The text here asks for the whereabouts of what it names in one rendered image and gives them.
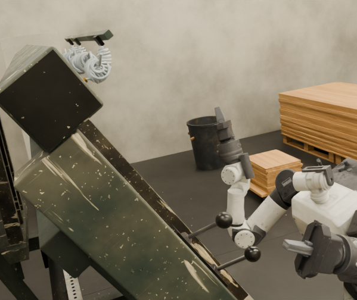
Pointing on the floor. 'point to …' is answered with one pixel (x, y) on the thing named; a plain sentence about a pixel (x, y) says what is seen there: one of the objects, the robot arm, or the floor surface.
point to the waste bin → (204, 143)
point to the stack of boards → (332, 121)
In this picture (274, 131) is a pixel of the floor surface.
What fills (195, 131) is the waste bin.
